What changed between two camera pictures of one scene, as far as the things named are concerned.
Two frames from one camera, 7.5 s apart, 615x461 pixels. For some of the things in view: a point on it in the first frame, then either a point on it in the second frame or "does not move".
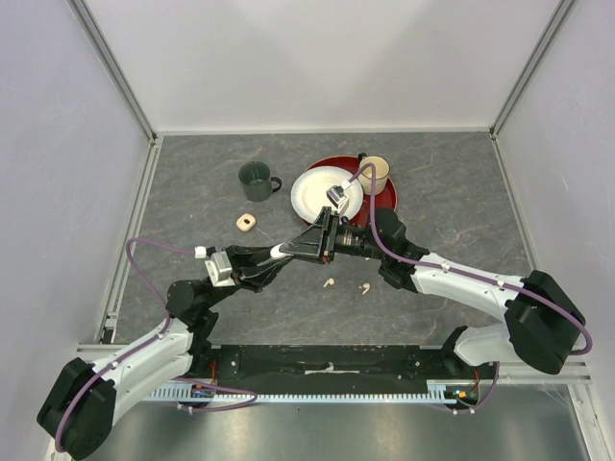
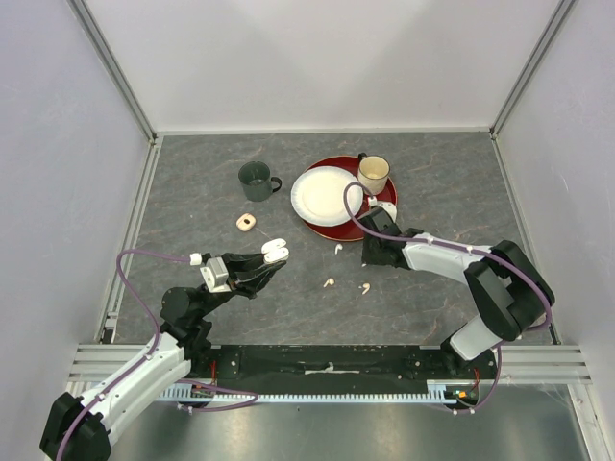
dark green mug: x=257 y=181 does not move
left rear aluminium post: x=113 y=67 does not move
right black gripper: x=316 y=244 → x=367 y=257
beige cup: x=381 y=173 does not move
